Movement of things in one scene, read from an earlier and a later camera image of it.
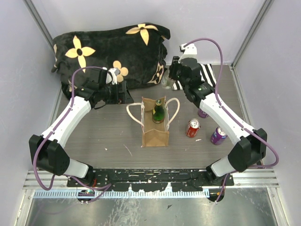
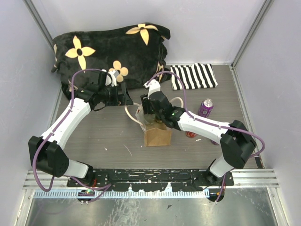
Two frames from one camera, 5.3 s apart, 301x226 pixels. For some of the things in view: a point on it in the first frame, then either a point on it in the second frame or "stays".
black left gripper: (121, 98) stays
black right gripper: (173, 67) to (145, 104)
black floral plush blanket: (137, 51) stays
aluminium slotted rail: (113, 194) stays
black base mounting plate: (151, 180) stays
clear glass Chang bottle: (167, 82) to (149, 118)
